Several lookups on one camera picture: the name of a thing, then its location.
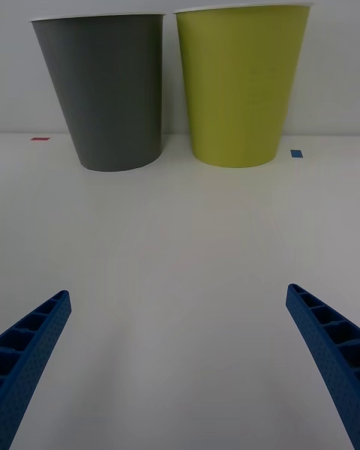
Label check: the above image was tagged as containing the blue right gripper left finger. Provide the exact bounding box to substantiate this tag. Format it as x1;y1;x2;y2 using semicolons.
0;289;73;450

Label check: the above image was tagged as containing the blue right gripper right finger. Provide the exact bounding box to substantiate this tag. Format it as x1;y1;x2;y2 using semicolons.
285;283;360;450

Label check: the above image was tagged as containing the grey plastic waste bin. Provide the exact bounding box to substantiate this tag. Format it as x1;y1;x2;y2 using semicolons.
28;12;167;173

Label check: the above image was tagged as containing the yellow-green plastic waste bin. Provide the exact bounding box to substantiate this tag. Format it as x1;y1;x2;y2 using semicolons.
172;2;315;169

